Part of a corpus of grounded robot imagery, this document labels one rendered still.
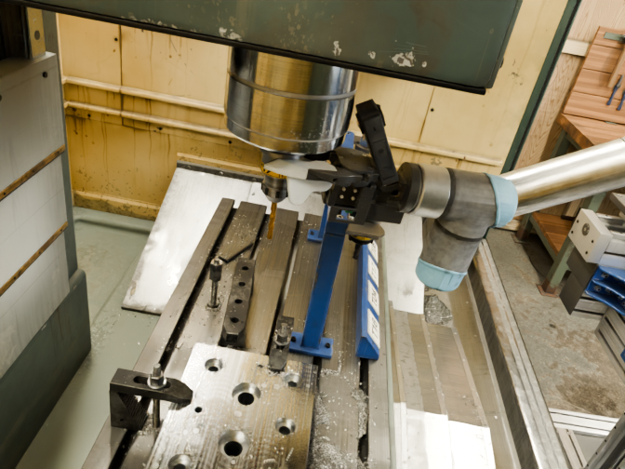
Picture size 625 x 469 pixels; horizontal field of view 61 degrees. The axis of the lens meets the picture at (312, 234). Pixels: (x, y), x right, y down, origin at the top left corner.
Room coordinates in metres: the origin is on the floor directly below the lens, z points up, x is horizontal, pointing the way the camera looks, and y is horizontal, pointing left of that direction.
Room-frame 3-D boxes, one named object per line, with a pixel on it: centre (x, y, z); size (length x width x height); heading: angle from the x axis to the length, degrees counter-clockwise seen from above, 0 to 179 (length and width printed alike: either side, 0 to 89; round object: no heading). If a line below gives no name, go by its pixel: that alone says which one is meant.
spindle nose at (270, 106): (0.64, 0.06, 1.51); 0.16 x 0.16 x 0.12
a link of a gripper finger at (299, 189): (0.62, 0.03, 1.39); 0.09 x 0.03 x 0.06; 116
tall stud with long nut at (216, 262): (0.91, 0.19, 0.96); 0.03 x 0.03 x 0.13
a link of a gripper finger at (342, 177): (0.63, -0.01, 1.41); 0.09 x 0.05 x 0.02; 116
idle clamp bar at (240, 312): (0.90, 0.13, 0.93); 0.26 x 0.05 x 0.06; 6
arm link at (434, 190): (0.69, -0.14, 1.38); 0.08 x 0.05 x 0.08; 12
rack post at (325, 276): (0.84, -0.04, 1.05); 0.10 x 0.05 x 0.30; 91
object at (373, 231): (0.84, -0.10, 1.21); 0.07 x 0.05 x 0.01; 91
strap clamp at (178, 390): (0.58, 0.21, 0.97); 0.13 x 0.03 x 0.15; 91
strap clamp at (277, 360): (0.74, 0.02, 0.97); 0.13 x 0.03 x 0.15; 1
